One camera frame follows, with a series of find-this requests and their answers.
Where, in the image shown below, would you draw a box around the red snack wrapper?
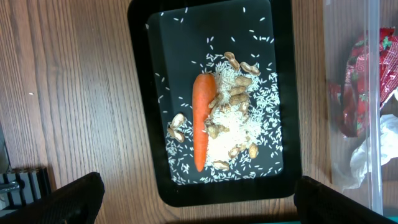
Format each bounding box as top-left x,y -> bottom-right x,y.
328,27 -> 397,138

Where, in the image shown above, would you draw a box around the white tissue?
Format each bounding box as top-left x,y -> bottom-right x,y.
338,90 -> 398,190

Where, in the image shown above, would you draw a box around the pile of white rice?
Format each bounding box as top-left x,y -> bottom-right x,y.
144,6 -> 284,186

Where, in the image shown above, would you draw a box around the orange carrot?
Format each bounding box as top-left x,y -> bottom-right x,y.
192,73 -> 217,172

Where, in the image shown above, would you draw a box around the black tray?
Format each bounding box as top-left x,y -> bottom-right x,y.
127,0 -> 302,207

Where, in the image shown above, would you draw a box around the peanut shells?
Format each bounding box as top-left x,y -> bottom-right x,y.
167,51 -> 261,172

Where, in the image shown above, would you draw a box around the clear plastic bin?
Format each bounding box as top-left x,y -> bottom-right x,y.
323,0 -> 397,217

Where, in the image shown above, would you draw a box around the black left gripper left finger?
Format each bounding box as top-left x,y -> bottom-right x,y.
1,172 -> 105,224

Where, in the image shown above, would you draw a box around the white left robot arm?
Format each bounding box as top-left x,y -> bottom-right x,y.
1,128 -> 397,223

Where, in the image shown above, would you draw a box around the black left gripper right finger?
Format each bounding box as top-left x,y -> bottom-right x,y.
294,176 -> 395,224

